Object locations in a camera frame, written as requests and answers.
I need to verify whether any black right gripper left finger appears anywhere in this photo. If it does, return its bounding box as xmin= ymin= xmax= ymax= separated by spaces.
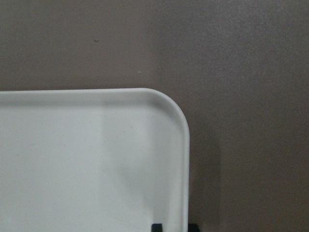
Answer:
xmin=151 ymin=223 xmax=163 ymax=232

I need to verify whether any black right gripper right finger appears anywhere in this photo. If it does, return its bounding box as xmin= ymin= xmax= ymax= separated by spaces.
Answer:
xmin=188 ymin=223 xmax=200 ymax=232

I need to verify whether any cream rabbit tray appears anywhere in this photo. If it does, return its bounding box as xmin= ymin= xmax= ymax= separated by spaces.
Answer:
xmin=0 ymin=88 xmax=190 ymax=232

